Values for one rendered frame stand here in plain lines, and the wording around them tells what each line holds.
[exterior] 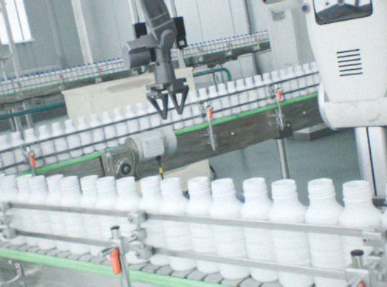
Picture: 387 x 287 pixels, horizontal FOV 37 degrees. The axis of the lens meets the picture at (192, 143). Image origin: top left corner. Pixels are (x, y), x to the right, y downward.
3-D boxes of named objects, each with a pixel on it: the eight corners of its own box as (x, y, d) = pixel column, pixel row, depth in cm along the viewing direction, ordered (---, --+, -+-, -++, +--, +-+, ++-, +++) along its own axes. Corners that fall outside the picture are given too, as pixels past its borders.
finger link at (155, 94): (150, 122, 156) (143, 88, 154) (168, 116, 161) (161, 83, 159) (168, 121, 151) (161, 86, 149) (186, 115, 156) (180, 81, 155)
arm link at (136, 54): (176, 31, 146) (162, 13, 151) (133, 38, 141) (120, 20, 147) (172, 69, 154) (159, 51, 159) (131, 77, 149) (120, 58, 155)
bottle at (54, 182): (77, 240, 134) (61, 172, 131) (88, 244, 129) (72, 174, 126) (53, 249, 131) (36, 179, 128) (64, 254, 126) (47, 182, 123)
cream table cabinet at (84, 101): (182, 179, 617) (160, 70, 597) (214, 186, 565) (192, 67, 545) (87, 209, 562) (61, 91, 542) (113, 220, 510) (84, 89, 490)
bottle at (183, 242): (173, 262, 110) (156, 178, 107) (203, 257, 109) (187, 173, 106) (168, 275, 104) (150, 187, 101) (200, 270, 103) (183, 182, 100)
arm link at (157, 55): (171, 36, 152) (163, 37, 157) (147, 41, 149) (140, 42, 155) (176, 62, 153) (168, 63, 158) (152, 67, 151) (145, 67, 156)
